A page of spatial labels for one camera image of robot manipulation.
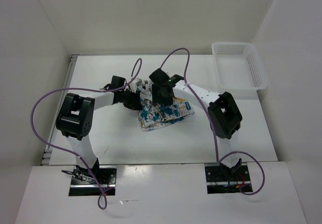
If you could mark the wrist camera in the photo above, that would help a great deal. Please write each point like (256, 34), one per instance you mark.
(119, 82)
(161, 79)

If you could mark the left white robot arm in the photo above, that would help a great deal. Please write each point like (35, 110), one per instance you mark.
(75, 118)

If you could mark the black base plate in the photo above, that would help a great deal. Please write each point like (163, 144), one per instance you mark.
(218, 183)
(84, 185)

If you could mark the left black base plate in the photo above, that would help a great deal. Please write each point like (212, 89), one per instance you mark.
(84, 185)

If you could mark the white perforated plastic basket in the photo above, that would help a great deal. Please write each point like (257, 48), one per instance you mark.
(239, 66)

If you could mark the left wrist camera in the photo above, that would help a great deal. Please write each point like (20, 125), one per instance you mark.
(119, 82)

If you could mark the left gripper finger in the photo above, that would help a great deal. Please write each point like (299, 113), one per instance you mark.
(135, 106)
(137, 97)

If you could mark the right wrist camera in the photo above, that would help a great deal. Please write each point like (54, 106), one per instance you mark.
(161, 79)

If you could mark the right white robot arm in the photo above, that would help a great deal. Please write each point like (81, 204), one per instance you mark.
(221, 110)

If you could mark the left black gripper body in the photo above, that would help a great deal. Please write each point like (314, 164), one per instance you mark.
(128, 96)

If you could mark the white teal yellow patterned shorts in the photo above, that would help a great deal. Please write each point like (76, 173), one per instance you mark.
(155, 117)

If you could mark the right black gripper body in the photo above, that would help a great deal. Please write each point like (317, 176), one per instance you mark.
(158, 96)

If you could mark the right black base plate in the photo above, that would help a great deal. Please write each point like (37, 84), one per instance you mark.
(218, 183)

